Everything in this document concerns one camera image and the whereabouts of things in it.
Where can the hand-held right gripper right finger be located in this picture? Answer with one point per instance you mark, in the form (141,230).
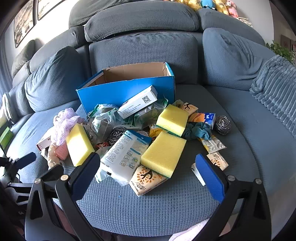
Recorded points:
(209,176)

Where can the blue cardboard box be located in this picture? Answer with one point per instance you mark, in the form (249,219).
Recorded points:
(129,90)

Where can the large tree-print tissue packet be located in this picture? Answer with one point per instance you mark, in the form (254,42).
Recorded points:
(143,180)

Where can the grey-blue throw pillow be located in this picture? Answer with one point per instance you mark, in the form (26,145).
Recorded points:
(231,58)
(50,78)

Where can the grey cushion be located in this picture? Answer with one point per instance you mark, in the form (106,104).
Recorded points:
(22,58)

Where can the small tree-print tissue packet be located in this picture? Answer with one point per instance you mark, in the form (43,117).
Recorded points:
(217,160)

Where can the grey-blue sofa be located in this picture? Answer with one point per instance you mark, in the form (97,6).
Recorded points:
(143,53)

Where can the crumpled white yellow packet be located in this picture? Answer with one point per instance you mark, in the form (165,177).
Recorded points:
(212,144)

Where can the green plant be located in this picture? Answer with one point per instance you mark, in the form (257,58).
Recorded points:
(281,52)

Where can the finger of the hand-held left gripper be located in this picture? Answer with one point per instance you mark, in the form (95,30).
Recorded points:
(52,172)
(26,160)

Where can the pink lace cloth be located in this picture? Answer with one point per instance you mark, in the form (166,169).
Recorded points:
(62,129)

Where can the white blue-print packet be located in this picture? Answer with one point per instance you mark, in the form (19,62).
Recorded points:
(122,157)

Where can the cream plastic bag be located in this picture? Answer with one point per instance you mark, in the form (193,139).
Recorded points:
(52,160)

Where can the red white box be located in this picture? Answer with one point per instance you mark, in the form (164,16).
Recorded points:
(44,144)

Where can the blue plush toy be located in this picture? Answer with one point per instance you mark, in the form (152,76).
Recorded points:
(207,4)

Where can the grey curtain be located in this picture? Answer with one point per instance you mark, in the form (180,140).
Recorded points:
(4,69)

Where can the small white packet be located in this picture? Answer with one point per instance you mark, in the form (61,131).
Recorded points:
(198,176)

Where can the framed wall picture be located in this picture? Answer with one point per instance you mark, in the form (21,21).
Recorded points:
(24,23)
(48,8)

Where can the steel wool scrubber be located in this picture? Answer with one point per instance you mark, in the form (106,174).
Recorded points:
(223,125)
(115,136)

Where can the blue orange tissue pack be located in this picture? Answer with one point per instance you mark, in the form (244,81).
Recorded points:
(203,118)

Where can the blue ribbed blanket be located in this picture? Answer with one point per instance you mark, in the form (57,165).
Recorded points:
(275,90)

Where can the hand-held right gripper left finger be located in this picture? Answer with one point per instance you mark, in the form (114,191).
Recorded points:
(84,176)

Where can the yellow plush toy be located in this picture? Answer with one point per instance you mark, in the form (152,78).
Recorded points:
(220,7)
(190,4)

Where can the pink pack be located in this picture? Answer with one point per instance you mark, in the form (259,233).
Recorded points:
(61,151)

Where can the white carton box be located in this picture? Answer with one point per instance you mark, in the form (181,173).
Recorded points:
(136,103)

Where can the red print packet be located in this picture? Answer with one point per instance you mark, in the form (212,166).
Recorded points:
(101,145)

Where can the green box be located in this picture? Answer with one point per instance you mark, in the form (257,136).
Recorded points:
(5,138)

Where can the teal scrunchie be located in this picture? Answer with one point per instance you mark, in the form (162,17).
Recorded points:
(196,132)

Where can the pink plush toy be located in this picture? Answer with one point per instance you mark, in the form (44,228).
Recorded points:
(232,9)

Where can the yellow sponge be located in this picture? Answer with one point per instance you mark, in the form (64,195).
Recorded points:
(78,143)
(172,119)
(163,155)

